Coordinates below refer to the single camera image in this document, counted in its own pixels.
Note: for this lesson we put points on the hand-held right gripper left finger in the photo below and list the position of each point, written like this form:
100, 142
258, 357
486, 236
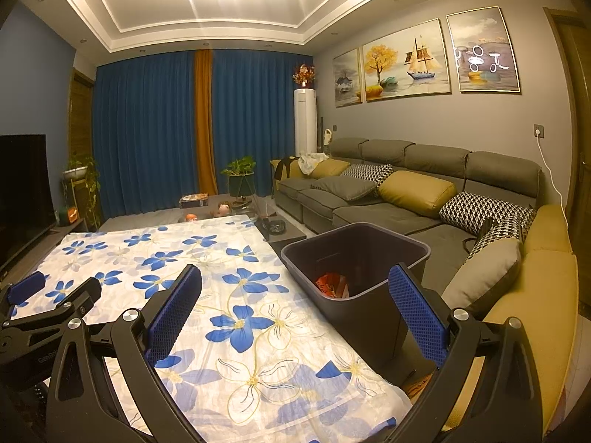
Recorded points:
175, 314

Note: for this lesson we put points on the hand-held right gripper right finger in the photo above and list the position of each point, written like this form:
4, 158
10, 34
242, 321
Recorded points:
418, 318

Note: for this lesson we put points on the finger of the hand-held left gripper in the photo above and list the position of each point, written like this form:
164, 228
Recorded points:
85, 293
25, 288

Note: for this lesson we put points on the grey plastic bin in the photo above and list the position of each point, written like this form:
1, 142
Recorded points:
364, 323

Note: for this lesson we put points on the grey cushion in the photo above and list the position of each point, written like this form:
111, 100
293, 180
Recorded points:
485, 272
346, 188

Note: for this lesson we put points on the blue flower printed blanket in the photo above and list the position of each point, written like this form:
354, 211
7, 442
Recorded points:
258, 286

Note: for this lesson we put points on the black television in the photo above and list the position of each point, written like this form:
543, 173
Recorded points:
23, 184

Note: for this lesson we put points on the flat printed box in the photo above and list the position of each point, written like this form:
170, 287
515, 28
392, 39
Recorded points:
194, 200

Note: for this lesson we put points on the small doll toy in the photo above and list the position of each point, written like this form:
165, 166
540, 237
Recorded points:
224, 207

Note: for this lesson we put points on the black white patterned cushion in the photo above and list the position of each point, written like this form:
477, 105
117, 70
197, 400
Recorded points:
501, 233
485, 210
369, 174

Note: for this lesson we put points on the trailing potted plant on stand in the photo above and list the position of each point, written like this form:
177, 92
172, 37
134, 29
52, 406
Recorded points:
76, 173

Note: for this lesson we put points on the yellow cushion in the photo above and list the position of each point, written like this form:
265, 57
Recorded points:
415, 194
330, 168

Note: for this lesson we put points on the dark round ashtray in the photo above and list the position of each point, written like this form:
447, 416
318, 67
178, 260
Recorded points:
274, 227

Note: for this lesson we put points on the yellow sofa cover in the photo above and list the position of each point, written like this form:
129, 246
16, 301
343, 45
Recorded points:
549, 286

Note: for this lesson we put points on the dark coffee table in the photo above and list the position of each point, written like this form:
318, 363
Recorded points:
291, 235

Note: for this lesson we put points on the grey sofa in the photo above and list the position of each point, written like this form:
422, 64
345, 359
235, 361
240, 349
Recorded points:
415, 154

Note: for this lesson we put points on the blue curtain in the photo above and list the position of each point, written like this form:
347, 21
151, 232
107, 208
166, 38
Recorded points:
147, 134
258, 110

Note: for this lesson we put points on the white cloth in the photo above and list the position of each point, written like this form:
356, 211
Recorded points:
311, 161

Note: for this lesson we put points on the orange curtain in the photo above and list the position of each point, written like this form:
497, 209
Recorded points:
205, 124

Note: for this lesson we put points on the white standing air conditioner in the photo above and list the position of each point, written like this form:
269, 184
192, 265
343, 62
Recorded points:
305, 120

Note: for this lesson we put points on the small landscape painting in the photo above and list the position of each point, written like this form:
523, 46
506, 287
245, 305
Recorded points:
346, 78

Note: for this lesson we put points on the sailboat and tree painting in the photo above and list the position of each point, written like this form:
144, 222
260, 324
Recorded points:
406, 62

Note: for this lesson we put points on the orange artificial flower decoration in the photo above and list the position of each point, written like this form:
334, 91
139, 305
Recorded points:
304, 74

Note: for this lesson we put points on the brown wooden door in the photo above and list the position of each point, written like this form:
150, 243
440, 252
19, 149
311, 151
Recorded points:
577, 78

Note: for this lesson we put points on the grey sky framed painting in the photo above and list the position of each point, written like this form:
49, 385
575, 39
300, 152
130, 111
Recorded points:
485, 32

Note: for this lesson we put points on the wall socket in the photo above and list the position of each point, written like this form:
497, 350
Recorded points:
539, 131

